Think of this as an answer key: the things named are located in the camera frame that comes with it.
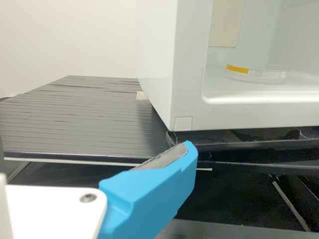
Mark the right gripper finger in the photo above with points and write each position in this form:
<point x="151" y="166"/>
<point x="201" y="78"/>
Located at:
<point x="149" y="194"/>

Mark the white incubator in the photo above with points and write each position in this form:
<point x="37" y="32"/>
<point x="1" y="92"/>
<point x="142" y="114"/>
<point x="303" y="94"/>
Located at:
<point x="162" y="74"/>

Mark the black platform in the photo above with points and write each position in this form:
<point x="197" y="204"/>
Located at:
<point x="249" y="231"/>
<point x="74" y="119"/>

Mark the petri dish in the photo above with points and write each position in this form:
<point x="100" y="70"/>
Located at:
<point x="261" y="76"/>

